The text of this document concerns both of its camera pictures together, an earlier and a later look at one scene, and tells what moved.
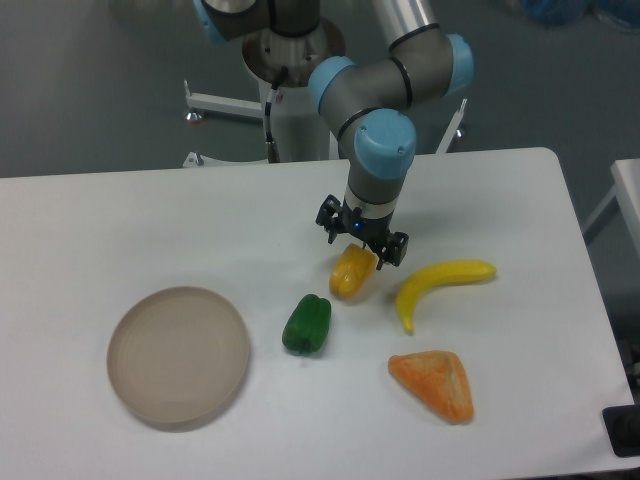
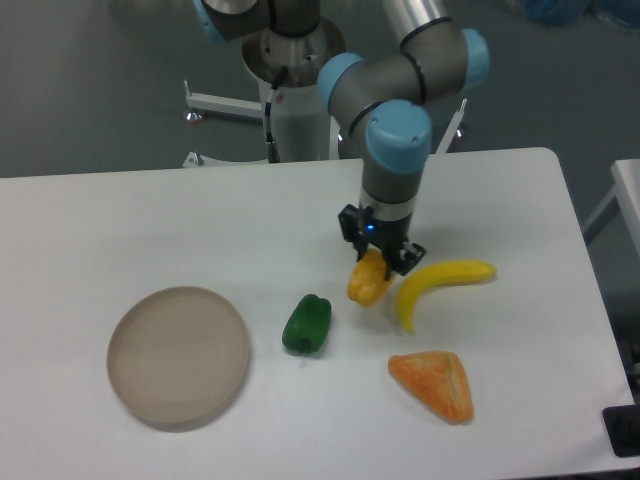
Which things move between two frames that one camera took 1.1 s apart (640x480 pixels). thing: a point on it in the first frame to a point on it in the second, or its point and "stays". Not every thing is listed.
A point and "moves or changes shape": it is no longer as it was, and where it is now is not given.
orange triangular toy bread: x=437 y=378 stays
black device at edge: x=622 y=425 stays
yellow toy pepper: x=353 y=272 moves or changes shape
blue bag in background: x=564 y=12 stays
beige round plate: x=178 y=354 stays
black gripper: x=371 y=231 to x=385 y=235
